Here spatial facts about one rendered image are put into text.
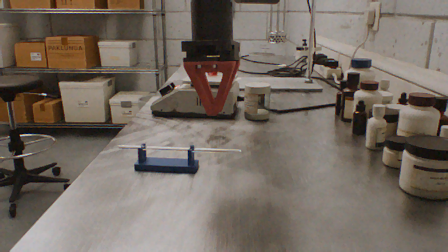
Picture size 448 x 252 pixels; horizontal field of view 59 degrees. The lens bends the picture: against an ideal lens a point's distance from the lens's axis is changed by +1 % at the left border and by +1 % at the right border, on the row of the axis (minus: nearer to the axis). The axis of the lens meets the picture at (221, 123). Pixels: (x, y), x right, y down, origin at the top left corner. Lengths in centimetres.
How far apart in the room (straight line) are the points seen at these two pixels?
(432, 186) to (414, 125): 15
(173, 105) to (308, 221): 52
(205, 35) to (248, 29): 281
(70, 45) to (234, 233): 278
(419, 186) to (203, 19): 36
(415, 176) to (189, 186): 31
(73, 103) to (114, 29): 71
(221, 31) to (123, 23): 294
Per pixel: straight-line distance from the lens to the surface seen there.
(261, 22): 333
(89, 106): 321
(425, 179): 59
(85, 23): 354
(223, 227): 47
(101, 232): 48
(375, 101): 86
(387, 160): 69
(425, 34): 104
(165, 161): 64
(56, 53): 320
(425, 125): 71
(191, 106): 91
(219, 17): 52
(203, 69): 52
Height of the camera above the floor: 100
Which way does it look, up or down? 16 degrees down
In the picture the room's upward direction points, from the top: straight up
